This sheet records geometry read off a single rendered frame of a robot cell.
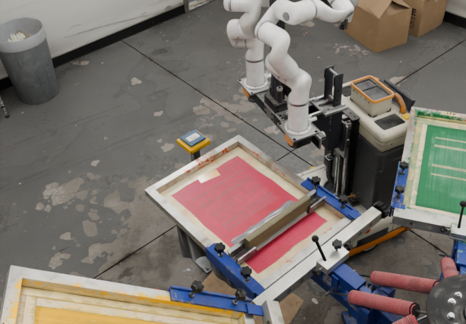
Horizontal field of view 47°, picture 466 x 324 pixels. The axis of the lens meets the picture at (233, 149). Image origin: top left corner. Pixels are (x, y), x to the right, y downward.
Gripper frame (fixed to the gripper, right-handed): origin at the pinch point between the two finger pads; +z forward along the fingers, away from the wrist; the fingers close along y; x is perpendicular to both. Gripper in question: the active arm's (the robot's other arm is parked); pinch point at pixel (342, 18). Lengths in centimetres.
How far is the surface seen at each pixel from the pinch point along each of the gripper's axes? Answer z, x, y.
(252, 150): 27, 41, -59
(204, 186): 18, 63, -79
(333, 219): 2, 5, -95
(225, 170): 24, 54, -70
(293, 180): 13, 21, -76
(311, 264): -23, 18, -115
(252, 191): 15, 41, -81
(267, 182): 18, 34, -76
